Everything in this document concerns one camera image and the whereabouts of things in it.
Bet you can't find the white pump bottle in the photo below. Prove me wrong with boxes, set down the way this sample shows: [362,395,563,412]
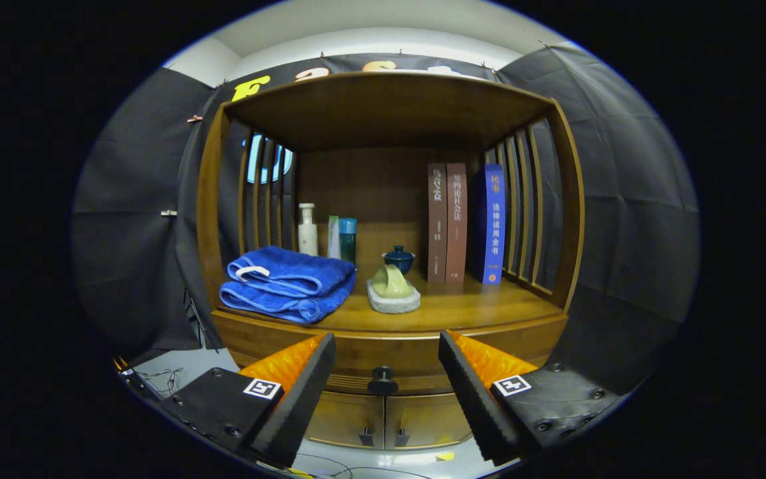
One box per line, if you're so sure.
[297,203,319,257]

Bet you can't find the dark blue lidded teacup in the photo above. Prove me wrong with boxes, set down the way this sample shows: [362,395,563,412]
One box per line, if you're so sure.
[382,245,416,276]

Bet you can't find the wooden cabinet door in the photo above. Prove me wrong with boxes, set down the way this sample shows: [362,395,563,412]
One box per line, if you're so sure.
[303,391,385,450]
[383,393,473,450]

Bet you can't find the wooden cabinet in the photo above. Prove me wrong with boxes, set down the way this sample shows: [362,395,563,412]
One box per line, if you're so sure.
[195,71,585,450]

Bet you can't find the pale green scrub sponge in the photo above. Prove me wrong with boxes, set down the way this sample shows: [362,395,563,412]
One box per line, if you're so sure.
[366,263,422,315]

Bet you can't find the blue book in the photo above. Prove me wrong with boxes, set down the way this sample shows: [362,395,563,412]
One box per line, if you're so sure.
[473,164,507,285]

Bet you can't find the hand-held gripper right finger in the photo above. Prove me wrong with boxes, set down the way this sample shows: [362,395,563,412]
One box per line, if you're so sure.
[438,330,623,466]

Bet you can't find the black floor equipment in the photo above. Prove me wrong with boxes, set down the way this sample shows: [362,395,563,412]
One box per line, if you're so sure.
[114,359,158,400]

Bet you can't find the black stand legs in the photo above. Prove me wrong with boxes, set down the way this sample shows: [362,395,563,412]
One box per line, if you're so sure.
[182,287,222,352]

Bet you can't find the blue folded towel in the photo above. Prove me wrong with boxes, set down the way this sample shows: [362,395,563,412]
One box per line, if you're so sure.
[219,246,357,325]

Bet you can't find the wooden countertop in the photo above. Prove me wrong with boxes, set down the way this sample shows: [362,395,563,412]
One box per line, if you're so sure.
[213,266,569,337]

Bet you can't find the dark brown book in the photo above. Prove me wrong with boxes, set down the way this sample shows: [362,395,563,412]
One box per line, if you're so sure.
[427,163,449,285]

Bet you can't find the reddish brown book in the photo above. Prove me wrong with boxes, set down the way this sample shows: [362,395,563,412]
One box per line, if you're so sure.
[446,163,469,285]

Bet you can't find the black drawer knob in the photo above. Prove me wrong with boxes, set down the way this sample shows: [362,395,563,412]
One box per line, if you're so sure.
[367,366,400,397]

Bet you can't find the teal capped bottle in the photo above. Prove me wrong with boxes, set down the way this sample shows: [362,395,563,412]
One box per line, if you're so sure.
[338,218,358,265]

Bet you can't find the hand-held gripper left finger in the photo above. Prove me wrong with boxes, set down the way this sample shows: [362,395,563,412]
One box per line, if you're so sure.
[160,333,337,468]

